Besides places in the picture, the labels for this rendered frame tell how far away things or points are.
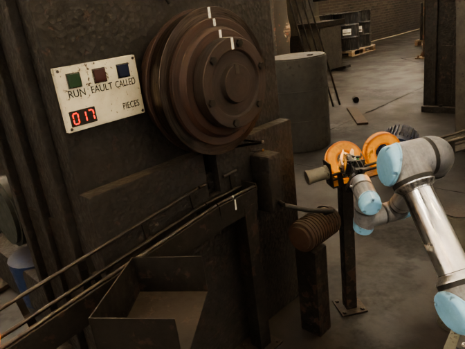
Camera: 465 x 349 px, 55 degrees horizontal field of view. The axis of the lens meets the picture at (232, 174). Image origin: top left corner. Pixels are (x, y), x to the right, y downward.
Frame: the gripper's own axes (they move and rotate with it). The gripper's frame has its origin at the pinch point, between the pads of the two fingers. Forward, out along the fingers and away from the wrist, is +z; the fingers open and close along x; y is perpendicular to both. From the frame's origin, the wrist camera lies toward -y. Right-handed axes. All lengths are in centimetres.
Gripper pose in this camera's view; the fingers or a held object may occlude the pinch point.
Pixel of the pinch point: (344, 156)
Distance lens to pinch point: 188.5
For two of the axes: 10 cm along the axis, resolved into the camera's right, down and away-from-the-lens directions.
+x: -10.0, 0.7, -0.3
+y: -0.4, -8.1, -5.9
